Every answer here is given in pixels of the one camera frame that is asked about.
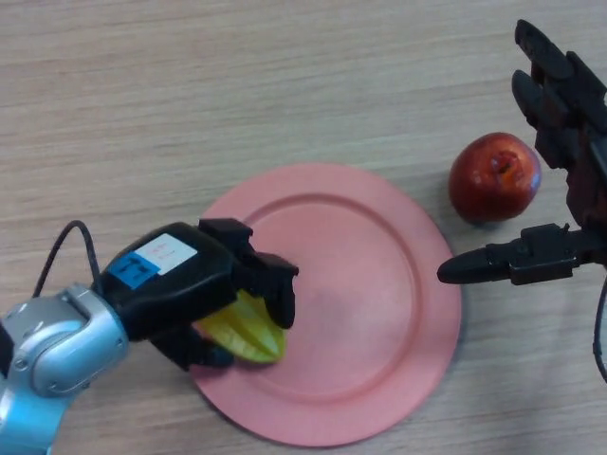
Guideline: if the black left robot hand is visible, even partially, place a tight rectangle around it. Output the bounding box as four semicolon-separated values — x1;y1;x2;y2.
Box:
97;216;300;372

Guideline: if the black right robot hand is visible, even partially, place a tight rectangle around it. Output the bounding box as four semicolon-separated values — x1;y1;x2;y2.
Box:
436;18;607;286

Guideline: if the yellow starfruit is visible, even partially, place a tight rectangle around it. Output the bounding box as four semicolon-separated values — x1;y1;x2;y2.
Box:
194;289;288;365

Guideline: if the pink round plate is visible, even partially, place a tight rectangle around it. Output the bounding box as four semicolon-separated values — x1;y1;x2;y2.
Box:
189;163;463;447

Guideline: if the red apple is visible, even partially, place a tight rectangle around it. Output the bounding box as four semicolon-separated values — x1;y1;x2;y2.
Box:
448;132;543;224

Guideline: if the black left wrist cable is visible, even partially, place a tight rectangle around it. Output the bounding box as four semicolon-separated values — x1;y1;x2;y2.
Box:
34;220;103;298

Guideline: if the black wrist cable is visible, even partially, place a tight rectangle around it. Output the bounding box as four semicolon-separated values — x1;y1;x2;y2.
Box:
34;220;103;298
591;279;607;383

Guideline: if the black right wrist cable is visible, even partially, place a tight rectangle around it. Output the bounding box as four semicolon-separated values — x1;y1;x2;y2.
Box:
591;279;607;383

